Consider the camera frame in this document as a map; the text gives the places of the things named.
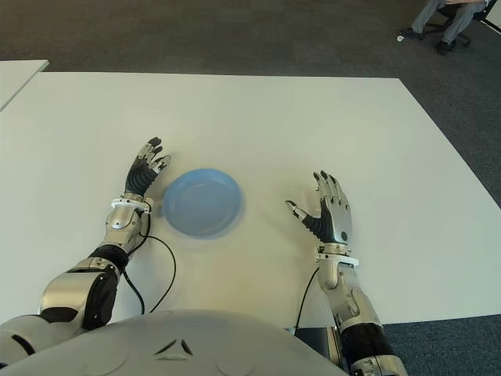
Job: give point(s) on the grey robot torso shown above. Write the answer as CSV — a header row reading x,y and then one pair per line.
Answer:
x,y
176,344

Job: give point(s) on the blue plate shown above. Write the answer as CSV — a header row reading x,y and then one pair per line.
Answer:
x,y
203,203

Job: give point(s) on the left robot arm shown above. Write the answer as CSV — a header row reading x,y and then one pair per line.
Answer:
x,y
121,223

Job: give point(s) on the seated person grey trousers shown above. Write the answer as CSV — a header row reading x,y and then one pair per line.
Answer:
x,y
456,21

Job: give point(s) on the black office chair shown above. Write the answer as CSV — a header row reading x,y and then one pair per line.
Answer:
x,y
446,11

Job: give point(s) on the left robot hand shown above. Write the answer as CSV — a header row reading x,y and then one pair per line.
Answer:
x,y
137,180

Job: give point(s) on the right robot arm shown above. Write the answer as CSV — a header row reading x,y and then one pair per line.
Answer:
x,y
352,297

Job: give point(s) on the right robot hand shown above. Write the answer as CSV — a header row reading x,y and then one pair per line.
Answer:
x,y
336,219

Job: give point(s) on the white side table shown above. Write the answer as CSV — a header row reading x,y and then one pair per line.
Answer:
x,y
15,78

